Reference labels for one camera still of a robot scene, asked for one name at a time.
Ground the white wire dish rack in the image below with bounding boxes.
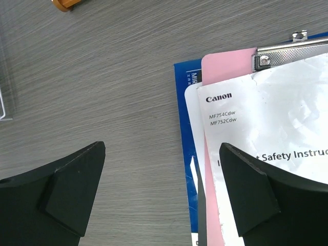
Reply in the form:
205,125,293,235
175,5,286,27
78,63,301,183
0,90,13,121

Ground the white paper sheet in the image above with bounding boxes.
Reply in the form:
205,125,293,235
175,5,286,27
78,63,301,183
184,81,207,246

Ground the white Canon safety booklet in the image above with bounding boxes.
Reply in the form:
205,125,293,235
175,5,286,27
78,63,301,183
197,54,327,245

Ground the blue clipboard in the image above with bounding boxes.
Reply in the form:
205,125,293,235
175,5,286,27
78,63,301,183
173,31,328,234

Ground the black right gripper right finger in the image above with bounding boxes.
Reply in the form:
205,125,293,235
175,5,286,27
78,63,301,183
219,143,327,245

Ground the wooden shelf rack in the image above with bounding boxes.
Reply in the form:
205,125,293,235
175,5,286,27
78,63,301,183
51,0,81,12

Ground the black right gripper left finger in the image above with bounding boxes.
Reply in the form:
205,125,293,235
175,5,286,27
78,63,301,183
1,141,106,245

